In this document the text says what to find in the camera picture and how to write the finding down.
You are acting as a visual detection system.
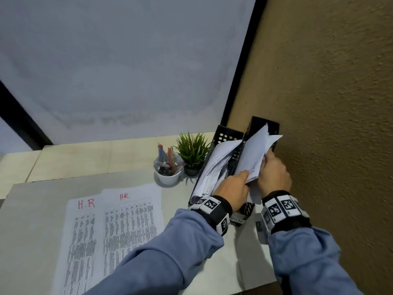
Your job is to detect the person's left hand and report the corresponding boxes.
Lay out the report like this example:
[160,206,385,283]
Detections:
[213,170,250,212]

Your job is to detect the person's right hand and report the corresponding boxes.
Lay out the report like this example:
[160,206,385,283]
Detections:
[257,149,292,199]

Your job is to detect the printed paper sheet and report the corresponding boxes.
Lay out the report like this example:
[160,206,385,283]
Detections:
[190,139,243,205]
[50,195,106,295]
[87,183,165,286]
[235,124,283,203]

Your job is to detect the person's left forearm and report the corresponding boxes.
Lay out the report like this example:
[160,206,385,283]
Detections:
[83,209,225,295]

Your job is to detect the person's right forearm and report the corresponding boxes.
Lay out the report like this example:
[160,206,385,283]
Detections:
[269,227,364,295]

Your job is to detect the black left wrist band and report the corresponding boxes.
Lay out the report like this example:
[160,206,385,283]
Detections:
[190,195,233,237]

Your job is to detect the black wrist band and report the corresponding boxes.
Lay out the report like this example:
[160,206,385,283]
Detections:
[190,195,233,237]
[261,190,312,236]

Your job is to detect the black right wrist band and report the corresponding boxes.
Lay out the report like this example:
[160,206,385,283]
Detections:
[261,190,312,236]

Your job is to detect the green potted plant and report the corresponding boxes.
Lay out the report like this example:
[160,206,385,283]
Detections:
[175,132,212,177]

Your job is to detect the white pen cup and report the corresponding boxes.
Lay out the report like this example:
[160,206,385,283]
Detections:
[153,153,184,186]

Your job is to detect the orange pen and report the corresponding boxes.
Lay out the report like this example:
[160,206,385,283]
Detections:
[167,146,176,172]

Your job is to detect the black corner trim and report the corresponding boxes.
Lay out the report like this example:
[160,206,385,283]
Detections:
[220,0,269,126]

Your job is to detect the beige table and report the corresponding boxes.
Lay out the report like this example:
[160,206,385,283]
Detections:
[0,170,277,295]

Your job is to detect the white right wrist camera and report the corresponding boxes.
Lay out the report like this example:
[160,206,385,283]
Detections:
[255,211,271,245]

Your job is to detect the black wall post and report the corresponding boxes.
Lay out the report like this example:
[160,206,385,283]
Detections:
[0,80,53,151]

